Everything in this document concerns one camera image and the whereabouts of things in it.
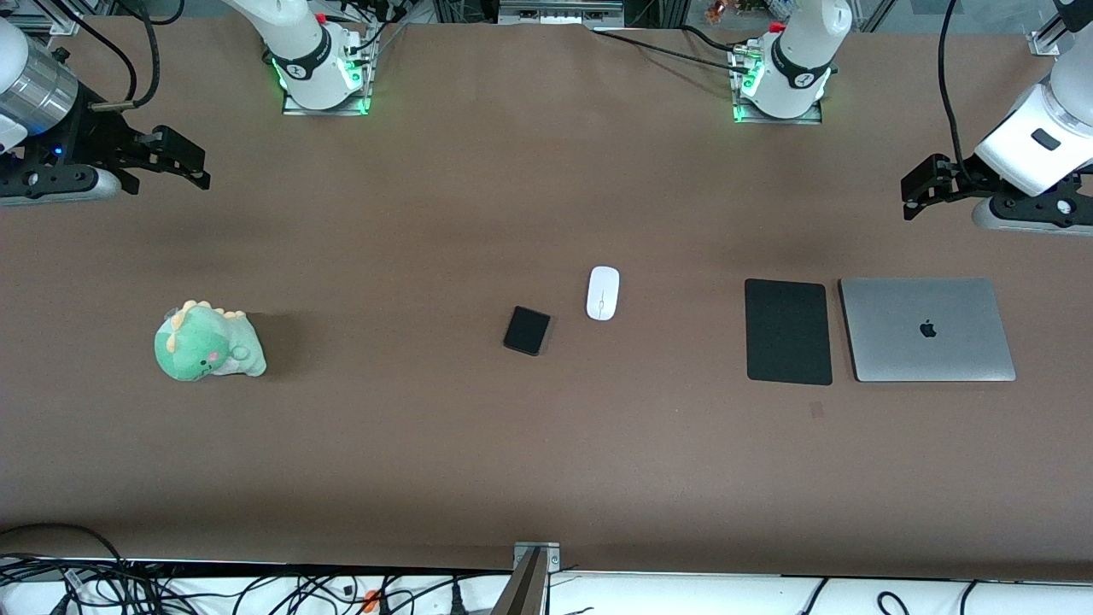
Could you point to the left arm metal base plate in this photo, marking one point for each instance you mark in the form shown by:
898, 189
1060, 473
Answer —
811, 120

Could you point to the aluminium frame profile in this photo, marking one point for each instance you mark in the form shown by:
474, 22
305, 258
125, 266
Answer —
43, 17
1059, 34

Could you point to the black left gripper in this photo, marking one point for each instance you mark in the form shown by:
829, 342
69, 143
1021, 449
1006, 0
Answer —
958, 177

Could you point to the green dinosaur plush toy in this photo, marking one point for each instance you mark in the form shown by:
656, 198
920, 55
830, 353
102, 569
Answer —
205, 350

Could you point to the aluminium post with bracket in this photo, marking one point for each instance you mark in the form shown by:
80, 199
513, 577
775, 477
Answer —
529, 581

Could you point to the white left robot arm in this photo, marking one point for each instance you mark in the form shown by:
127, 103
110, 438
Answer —
803, 60

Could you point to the black mouse pad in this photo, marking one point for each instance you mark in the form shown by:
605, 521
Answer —
788, 331

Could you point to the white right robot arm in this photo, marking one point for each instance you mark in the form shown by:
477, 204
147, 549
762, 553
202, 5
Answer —
307, 51

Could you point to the silver closed laptop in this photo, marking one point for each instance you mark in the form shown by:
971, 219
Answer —
926, 329

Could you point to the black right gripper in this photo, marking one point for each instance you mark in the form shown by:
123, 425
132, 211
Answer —
96, 137

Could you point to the black smartphone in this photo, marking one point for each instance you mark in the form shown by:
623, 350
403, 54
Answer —
527, 330

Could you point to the grey metal box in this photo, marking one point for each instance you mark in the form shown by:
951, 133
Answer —
559, 10

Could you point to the white computer mouse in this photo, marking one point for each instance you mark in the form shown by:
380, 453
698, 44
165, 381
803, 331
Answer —
603, 293

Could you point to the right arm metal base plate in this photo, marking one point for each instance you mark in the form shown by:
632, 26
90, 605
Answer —
341, 111

